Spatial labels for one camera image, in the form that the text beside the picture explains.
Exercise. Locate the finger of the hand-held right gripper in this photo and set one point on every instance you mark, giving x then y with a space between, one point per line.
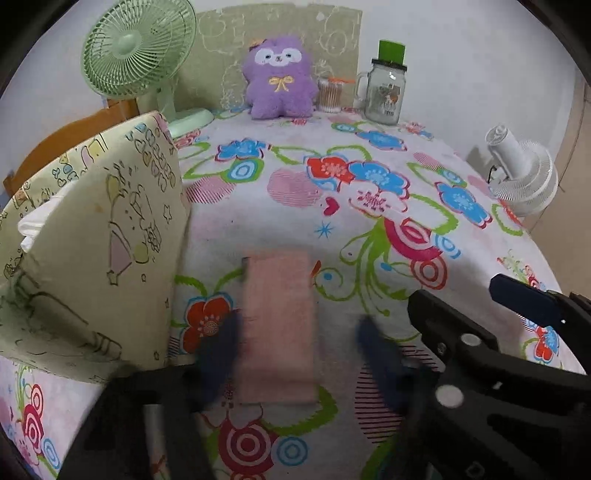
526 295
443 323

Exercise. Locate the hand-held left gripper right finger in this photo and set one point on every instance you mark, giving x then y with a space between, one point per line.
378 364

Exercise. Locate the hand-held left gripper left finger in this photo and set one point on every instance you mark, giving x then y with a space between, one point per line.
217 355

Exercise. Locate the pink towel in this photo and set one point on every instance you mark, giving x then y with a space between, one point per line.
281 323

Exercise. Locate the yellow printed fabric storage box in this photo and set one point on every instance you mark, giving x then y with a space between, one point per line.
92 277

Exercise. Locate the white cloth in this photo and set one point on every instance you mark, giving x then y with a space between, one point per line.
34 221

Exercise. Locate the white floor fan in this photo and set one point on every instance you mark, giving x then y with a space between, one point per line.
531 180

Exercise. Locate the glass mason jar green lid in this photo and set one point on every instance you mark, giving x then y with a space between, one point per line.
383 97

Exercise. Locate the small jar with orange lid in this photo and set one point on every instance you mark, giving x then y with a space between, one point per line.
330 97

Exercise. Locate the wooden chair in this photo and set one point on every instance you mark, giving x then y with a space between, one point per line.
60 143

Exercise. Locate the purple plush toy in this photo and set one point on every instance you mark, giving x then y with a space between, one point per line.
277 97

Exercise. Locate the green printed cardboard panel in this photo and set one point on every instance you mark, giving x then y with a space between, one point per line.
221 46

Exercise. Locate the green desk fan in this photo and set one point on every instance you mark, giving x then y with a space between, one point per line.
124 46

